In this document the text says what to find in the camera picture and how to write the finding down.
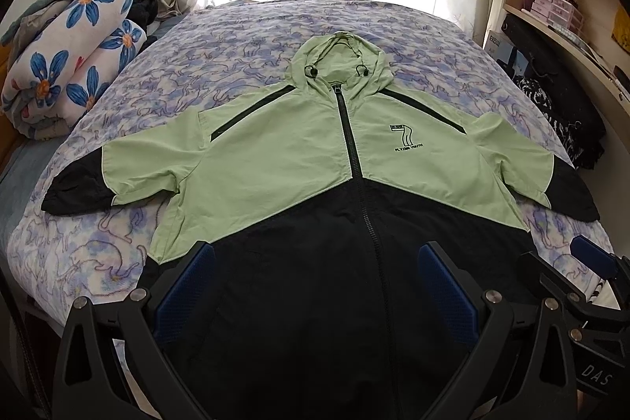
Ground wooden shelf unit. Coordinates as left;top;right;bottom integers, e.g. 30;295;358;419
491;0;629;146

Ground dark clothes pile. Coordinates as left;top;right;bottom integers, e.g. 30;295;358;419
127;0;159;31

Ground blue cat print blanket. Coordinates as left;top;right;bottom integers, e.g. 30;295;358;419
6;0;610;323

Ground white blue flower quilt roll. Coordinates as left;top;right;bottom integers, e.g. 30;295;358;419
1;0;146;140

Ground white cardboard box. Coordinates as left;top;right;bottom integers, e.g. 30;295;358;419
484;30;513;64

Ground green and black hooded jacket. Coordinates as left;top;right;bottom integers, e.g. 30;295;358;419
42;33;599;419

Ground black white patterned cloth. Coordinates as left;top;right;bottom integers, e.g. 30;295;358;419
511;68;606;170

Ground pink storage boxes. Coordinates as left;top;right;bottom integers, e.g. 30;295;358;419
521;0;584;34

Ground yellow paper bag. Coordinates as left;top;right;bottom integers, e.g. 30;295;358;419
612;5;630;53

